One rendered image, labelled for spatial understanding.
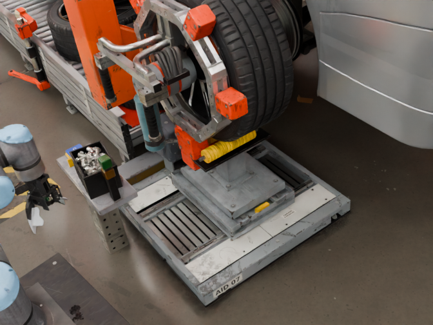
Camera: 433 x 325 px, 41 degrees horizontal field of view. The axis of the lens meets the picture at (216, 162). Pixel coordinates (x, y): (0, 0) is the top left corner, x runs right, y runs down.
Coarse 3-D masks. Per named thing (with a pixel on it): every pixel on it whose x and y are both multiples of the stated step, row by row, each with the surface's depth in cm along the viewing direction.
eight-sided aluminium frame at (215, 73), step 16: (160, 0) 206; (144, 16) 214; (176, 16) 192; (144, 32) 227; (144, 48) 231; (192, 48) 194; (208, 48) 193; (144, 64) 238; (208, 64) 191; (208, 80) 194; (224, 80) 196; (176, 112) 237; (192, 128) 227; (208, 128) 212
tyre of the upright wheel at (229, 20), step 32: (192, 0) 196; (224, 0) 193; (256, 0) 197; (224, 32) 190; (256, 32) 194; (256, 64) 195; (288, 64) 202; (256, 96) 201; (288, 96) 212; (224, 128) 221; (256, 128) 222
